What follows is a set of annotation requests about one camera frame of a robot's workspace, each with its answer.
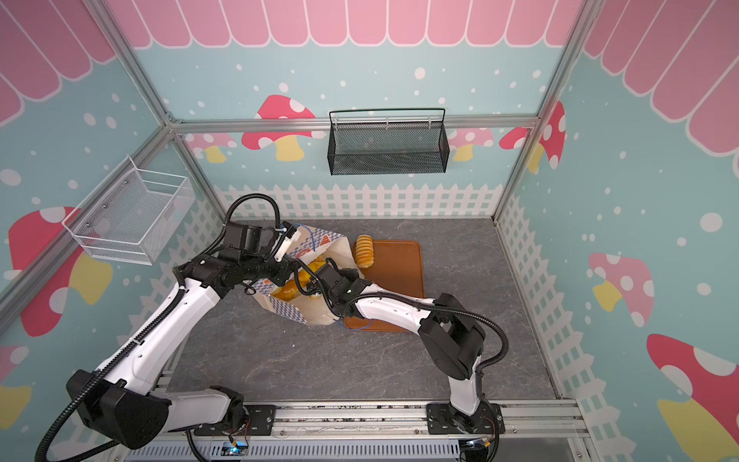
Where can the checkered paper bag blue handles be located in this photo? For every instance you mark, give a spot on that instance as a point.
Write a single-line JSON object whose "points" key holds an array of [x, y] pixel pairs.
{"points": [[312, 247]]}

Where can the ridged yellow fake bread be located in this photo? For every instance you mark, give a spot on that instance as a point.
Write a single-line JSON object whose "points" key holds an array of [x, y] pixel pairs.
{"points": [[364, 252]]}

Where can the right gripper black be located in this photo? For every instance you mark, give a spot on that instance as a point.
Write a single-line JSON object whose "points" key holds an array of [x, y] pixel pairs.
{"points": [[321, 276]]}

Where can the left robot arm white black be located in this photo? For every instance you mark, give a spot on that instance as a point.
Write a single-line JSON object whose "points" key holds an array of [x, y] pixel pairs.
{"points": [[118, 400]]}

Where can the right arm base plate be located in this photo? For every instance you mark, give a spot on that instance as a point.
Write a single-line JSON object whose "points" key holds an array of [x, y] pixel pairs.
{"points": [[443, 419]]}

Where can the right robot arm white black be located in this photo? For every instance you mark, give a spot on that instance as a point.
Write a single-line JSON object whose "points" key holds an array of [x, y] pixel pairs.
{"points": [[460, 343]]}

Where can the yellow fake croissant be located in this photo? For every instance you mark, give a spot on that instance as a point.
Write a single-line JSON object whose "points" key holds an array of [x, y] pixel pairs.
{"points": [[305, 277]]}

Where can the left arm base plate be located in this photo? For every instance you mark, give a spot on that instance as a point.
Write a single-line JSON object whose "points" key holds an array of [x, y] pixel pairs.
{"points": [[249, 420]]}

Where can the black mesh wall basket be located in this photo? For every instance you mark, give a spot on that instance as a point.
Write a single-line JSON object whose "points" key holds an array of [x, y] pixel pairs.
{"points": [[388, 141]]}

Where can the yellow fake bread roll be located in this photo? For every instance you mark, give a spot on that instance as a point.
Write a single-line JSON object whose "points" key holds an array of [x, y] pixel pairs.
{"points": [[286, 293]]}

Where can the white mesh wall basket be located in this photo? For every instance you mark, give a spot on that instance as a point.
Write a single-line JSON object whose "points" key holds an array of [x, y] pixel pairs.
{"points": [[131, 216]]}

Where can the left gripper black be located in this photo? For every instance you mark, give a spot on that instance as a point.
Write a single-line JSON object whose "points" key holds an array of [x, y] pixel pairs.
{"points": [[286, 268]]}

